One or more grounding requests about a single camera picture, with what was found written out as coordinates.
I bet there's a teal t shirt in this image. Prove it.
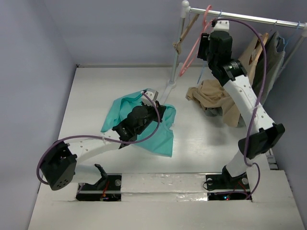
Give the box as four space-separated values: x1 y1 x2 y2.
100 90 177 158

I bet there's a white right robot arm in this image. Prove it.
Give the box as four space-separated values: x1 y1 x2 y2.
196 31 285 188

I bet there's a grey t shirt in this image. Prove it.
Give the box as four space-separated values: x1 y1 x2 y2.
205 30 286 127

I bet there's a blue plastic hanger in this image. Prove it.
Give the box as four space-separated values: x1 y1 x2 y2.
197 10 223 85

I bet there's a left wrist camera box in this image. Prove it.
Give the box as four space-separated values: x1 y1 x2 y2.
141 89 158 105

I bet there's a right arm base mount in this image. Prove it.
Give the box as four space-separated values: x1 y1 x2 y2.
202 167 250 201

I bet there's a beige t shirt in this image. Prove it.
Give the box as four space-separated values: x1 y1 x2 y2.
186 36 262 127

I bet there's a metal clothes rack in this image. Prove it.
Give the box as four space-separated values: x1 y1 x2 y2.
159 0 307 104

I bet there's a blue hanger under grey shirt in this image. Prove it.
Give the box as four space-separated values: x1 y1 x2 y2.
276 21 300 52

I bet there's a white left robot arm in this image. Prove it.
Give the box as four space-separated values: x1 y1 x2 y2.
36 101 166 191

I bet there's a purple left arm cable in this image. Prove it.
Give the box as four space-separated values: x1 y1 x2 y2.
35 90 161 185

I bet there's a pink plastic hanger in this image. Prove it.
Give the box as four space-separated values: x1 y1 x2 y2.
179 5 212 77

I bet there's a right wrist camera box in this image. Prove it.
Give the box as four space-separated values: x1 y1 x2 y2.
212 20 230 32

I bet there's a wooden clip hanger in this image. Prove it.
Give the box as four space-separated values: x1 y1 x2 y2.
173 14 199 55

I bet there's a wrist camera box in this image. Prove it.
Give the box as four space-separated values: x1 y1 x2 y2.
212 20 230 32
141 89 158 105

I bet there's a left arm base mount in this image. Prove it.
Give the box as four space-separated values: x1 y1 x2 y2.
75 164 122 202

